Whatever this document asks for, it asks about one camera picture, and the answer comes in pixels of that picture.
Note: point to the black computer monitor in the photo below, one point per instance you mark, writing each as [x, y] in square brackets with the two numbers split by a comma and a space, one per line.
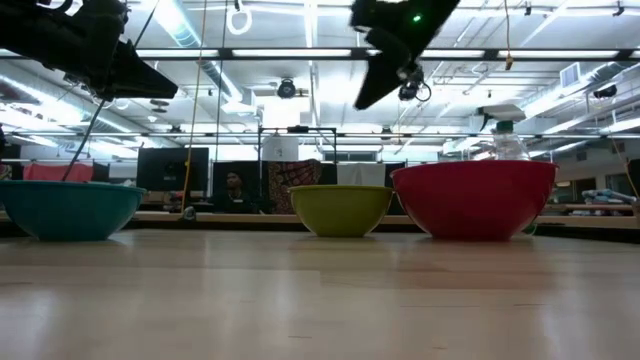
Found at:
[170, 169]

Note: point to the patterned red cloth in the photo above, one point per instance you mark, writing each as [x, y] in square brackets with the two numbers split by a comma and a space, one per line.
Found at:
[290, 182]

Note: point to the black overhead camera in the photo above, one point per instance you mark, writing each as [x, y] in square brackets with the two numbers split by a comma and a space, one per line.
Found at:
[286, 89]

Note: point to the black metal frame stand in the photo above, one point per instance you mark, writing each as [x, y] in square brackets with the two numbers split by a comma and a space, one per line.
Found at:
[297, 130]

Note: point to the folded light blue cloths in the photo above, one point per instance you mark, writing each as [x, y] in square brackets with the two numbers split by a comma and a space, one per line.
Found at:
[602, 196]

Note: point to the yellow-green plastic bowl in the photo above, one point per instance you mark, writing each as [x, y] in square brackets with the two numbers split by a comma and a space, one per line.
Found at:
[340, 210]

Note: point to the large red plastic bowl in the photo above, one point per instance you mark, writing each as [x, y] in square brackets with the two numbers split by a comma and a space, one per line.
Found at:
[475, 200]

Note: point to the clear spray bottle white trigger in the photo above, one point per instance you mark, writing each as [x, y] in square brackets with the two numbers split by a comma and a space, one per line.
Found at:
[509, 142]

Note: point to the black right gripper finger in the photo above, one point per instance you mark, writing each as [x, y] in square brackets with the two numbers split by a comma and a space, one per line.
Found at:
[380, 75]

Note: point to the teal plastic bowl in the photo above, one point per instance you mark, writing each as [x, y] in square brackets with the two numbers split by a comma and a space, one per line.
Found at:
[70, 210]

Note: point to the plain red cloth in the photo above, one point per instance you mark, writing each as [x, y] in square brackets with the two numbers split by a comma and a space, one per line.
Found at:
[55, 172]

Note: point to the white cloth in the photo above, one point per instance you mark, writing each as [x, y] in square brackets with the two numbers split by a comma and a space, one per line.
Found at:
[360, 174]

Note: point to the black horizontal frame bar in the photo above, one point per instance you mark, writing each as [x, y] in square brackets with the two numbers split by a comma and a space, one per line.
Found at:
[300, 53]

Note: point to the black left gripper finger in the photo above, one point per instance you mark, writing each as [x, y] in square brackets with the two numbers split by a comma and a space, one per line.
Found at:
[140, 80]

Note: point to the person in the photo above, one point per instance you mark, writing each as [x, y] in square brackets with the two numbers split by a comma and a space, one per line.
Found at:
[234, 192]

